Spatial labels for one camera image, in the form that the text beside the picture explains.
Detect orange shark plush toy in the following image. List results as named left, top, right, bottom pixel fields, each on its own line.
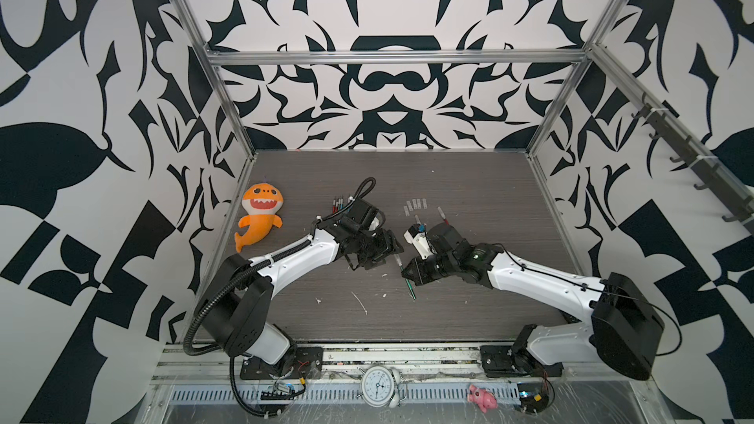
left=234, top=183, right=285, bottom=253

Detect green circuit board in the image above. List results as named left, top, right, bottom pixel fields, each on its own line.
left=514, top=381, right=555, bottom=415

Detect white alarm clock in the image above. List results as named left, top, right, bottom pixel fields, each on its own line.
left=361, top=365, right=402, bottom=408

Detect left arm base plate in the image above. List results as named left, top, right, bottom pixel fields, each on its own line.
left=240, top=347, right=324, bottom=381

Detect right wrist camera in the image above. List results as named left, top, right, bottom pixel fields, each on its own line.
left=404, top=223, right=433, bottom=259

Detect wall hook rack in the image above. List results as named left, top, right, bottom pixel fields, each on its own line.
left=631, top=102, right=753, bottom=235

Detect black corrugated cable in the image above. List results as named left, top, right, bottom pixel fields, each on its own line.
left=181, top=175, right=378, bottom=418

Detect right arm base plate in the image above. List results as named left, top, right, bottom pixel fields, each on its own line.
left=479, top=345, right=564, bottom=378

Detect left circuit board wires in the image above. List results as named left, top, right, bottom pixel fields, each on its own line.
left=260, top=378, right=307, bottom=402

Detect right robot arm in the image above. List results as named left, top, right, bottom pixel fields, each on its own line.
left=402, top=224, right=665, bottom=381

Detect pink pig toy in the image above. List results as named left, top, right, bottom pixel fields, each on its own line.
left=467, top=385, right=498, bottom=413

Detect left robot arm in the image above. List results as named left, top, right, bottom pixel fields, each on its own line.
left=183, top=198, right=404, bottom=365

